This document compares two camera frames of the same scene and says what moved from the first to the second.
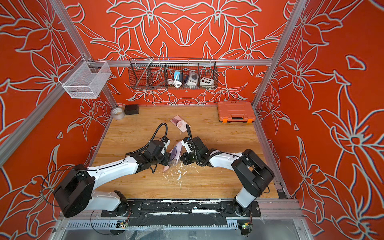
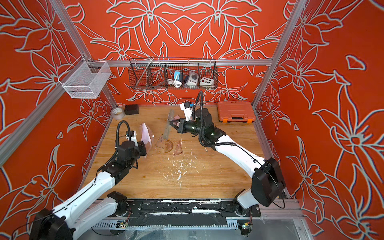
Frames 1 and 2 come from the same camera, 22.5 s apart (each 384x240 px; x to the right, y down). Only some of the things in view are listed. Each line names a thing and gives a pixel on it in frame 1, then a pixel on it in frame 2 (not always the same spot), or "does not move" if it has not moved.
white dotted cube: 205,81 does not move
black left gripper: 167,159 → 141,147
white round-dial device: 193,78 does not move
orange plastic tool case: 236,111 does not move
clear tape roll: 118,113 does not move
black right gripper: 186,161 → 181,128
